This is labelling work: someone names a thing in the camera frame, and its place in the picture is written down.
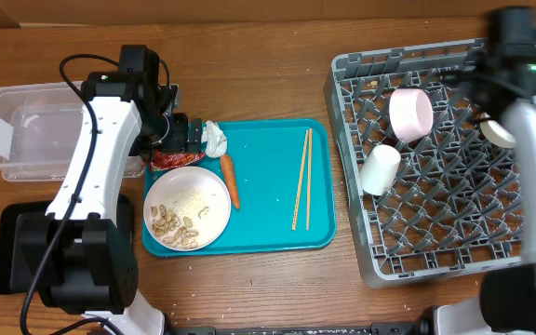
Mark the red snack wrapper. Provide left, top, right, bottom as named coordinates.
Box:
left=149, top=151, right=205, bottom=171

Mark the white bowl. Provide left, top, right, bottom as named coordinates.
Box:
left=479, top=113, right=516, bottom=149

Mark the pink bowl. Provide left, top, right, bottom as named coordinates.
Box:
left=389, top=88, right=434, bottom=142

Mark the wooden chopstick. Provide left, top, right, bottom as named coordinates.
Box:
left=291, top=128, right=310, bottom=231
left=305, top=128, right=313, bottom=231

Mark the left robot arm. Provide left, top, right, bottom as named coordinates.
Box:
left=15, top=70, right=201, bottom=334

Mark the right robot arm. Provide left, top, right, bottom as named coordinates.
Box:
left=430, top=45, right=536, bottom=334

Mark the crumpled white tissue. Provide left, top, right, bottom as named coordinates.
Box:
left=201, top=121, right=228, bottom=158

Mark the orange carrot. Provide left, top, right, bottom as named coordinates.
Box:
left=220, top=154, right=240, bottom=210

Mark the large white plate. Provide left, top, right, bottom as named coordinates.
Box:
left=143, top=167, right=232, bottom=252

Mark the pile of peanuts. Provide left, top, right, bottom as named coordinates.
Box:
left=150, top=205, right=199, bottom=249

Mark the teal plastic tray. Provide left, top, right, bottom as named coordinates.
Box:
left=141, top=118, right=338, bottom=258

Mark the grey dish rack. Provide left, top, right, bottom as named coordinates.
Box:
left=324, top=39, right=525, bottom=288

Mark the white paper cup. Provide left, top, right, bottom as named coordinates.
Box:
left=359, top=144, right=401, bottom=195

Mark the clear plastic bin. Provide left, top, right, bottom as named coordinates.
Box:
left=0, top=81, right=146, bottom=182

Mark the black bin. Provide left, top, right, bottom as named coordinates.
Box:
left=0, top=194, right=134, bottom=295

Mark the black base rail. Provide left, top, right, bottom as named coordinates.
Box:
left=165, top=320, right=435, bottom=335

